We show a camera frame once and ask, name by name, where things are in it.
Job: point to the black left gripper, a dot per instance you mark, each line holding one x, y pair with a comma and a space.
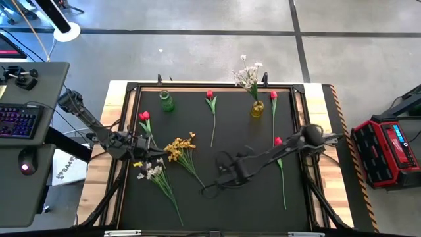
141, 146

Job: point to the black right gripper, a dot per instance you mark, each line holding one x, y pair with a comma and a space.
240, 171

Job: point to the white flower bunch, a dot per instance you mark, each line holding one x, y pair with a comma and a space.
158, 171

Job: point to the yellow flower bunch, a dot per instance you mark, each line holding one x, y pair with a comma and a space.
179, 148

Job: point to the two-headed red tulip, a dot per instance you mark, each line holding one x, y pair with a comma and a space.
144, 116

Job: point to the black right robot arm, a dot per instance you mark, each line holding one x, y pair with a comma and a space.
283, 148

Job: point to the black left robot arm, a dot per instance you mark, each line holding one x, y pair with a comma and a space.
85, 115

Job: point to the green glass vase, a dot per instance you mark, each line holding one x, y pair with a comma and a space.
166, 102

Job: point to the yellow glass vase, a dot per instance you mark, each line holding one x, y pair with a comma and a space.
257, 110

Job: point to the black table mat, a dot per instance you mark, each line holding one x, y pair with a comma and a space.
230, 210

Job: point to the black table clamp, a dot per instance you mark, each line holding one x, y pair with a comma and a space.
159, 80
264, 79

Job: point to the white printed box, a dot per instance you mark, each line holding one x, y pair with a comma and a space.
69, 168

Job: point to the pale pink-white flower bunch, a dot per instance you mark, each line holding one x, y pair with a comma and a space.
248, 77

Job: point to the black mouse with red light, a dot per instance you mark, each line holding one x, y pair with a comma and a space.
27, 163

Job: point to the grey desk surface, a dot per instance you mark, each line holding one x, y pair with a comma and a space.
19, 197
42, 82

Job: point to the black mat with hazard stripe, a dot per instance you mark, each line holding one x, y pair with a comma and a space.
332, 108

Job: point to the backlit black keyboard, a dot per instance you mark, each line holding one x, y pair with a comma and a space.
19, 120

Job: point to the white round stand base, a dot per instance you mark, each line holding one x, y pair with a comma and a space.
70, 33

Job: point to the red and black toolbox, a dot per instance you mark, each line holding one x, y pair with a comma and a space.
378, 154

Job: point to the black stand pole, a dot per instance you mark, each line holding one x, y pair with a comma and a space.
54, 14

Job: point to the dark screen with red strip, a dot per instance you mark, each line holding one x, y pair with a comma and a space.
8, 49

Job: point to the black equipment stand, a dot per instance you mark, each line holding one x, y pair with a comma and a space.
411, 98

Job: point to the black metal table frame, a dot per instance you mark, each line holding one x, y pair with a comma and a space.
131, 86

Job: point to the silver metal bracket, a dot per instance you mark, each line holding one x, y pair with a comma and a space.
121, 233
306, 234

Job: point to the black clamp mount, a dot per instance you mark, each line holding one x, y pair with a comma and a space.
23, 79

